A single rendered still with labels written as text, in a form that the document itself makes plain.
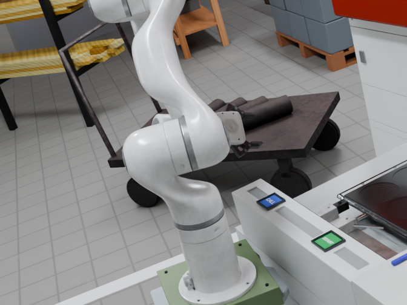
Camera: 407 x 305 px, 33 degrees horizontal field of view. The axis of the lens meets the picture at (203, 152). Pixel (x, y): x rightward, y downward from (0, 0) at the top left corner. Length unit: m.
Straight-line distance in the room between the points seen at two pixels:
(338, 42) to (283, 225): 3.75
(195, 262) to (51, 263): 2.40
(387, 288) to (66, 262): 2.69
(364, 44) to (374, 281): 1.00
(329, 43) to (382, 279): 3.99
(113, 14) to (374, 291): 0.83
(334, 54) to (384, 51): 3.18
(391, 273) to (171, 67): 0.63
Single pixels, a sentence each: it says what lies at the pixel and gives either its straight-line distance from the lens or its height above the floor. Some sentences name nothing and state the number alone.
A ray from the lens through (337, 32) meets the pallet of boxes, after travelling 5.29.
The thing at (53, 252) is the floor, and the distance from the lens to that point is 4.03.
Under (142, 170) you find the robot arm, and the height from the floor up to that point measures 1.23.
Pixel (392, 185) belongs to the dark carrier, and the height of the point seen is 0.90.
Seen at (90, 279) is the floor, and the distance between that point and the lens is 3.62.
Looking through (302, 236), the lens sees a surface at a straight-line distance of 1.58.
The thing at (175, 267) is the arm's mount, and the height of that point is 0.88.
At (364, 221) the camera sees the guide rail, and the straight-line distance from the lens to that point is 1.81.
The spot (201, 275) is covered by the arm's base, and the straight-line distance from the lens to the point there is 1.60.
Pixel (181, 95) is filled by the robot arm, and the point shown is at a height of 1.34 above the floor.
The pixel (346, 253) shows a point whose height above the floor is 0.96.
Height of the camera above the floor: 1.81
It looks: 23 degrees down
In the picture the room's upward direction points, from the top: 17 degrees counter-clockwise
